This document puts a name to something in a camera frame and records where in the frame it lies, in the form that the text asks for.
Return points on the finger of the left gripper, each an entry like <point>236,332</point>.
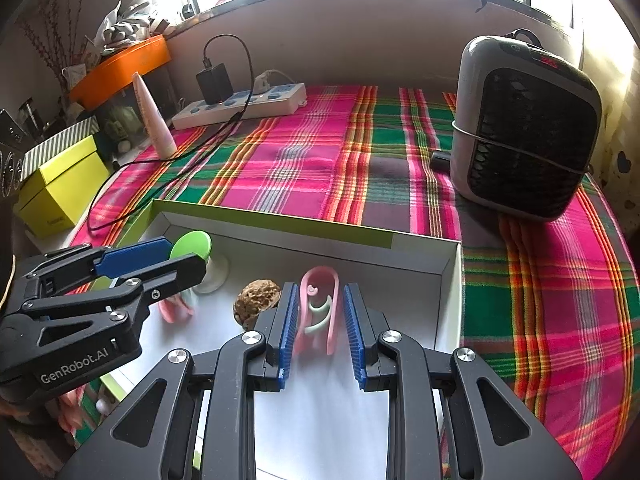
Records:
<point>158,282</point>
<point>135,254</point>

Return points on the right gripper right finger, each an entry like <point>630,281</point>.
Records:
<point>449,414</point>

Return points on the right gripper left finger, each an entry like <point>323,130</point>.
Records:
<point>193,416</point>

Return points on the pink clip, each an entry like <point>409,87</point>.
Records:
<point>319,304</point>
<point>174,308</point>

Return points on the green mushroom massager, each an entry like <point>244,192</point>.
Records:
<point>201,244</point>

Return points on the yellow shoe box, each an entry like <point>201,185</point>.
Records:
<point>56,195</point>

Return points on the green striped box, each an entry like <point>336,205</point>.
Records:
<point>43,152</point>

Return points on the pink cream tube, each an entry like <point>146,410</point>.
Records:
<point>154,124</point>

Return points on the pink plaid tablecloth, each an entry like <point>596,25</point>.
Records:
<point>552,307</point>

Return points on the white cardboard box tray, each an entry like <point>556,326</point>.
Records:
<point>321,425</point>

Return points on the orange box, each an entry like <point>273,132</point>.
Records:
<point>115,73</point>

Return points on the black charger adapter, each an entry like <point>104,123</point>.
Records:
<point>215,84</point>

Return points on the white plug on strip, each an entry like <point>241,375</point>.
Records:
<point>262,83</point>

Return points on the white power strip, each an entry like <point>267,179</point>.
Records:
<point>280,100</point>

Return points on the grey black mini heater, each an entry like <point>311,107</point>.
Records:
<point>525,126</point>

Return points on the yellow heart curtain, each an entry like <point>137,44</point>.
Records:
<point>610,57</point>

